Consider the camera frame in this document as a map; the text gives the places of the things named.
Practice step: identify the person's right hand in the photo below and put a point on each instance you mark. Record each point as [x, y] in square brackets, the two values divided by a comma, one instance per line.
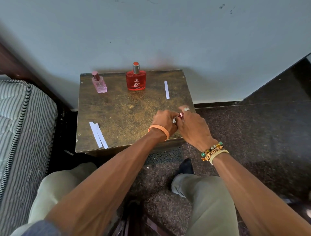
[194, 131]

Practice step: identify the person's left hand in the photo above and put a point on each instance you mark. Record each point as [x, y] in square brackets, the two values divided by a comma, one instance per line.
[162, 120]

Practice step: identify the person's right fingers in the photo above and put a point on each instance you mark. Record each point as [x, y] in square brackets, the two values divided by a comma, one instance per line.
[186, 113]

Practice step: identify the person's left fingers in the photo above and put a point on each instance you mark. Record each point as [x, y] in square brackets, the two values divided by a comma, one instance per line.
[173, 114]

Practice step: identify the small red silver vial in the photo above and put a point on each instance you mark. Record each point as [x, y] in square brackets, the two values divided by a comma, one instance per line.
[179, 116]

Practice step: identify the person's right forearm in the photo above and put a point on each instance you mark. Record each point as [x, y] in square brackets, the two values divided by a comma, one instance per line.
[250, 194]

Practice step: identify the person's left forearm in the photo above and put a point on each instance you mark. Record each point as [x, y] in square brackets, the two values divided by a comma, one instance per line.
[104, 184]

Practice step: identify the orange rubber wristband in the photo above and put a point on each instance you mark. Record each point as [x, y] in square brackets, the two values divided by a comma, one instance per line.
[160, 127]

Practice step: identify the white paper strip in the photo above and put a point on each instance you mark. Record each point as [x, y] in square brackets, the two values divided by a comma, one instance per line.
[102, 137]
[95, 135]
[167, 90]

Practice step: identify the orange printed wristband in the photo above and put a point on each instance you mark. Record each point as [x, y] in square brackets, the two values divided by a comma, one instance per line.
[213, 152]

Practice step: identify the red perfume bottle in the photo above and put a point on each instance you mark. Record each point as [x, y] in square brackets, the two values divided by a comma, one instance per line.
[136, 81]

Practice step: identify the brown worn bedside table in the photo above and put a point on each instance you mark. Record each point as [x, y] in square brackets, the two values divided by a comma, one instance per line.
[121, 114]

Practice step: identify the cream wristband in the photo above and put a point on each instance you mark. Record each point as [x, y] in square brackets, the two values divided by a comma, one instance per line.
[218, 154]

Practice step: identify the black shoe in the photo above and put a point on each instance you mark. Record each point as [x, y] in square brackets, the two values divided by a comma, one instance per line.
[186, 166]

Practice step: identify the pink perfume bottle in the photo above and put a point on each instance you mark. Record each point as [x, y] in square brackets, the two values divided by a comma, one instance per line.
[99, 84]

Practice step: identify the person's right leg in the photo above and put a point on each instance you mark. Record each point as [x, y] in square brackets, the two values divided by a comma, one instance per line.
[211, 206]

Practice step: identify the person's leg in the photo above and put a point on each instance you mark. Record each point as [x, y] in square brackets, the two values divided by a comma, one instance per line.
[58, 184]
[211, 206]

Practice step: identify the person's left leg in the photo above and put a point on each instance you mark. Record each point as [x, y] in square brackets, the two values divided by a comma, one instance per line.
[58, 184]

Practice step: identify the black glossy object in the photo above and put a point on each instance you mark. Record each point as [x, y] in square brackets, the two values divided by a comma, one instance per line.
[298, 206]

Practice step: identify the striped grey mattress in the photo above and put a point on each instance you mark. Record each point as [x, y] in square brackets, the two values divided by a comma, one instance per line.
[21, 131]

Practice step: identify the blue sleeve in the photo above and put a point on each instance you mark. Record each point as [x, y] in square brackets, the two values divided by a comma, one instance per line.
[41, 229]

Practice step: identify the dark wooden chair frame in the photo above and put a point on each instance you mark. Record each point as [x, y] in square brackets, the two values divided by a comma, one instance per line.
[132, 218]

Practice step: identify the dark wooden bed frame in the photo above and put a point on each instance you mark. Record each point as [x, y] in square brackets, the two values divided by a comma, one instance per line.
[9, 63]

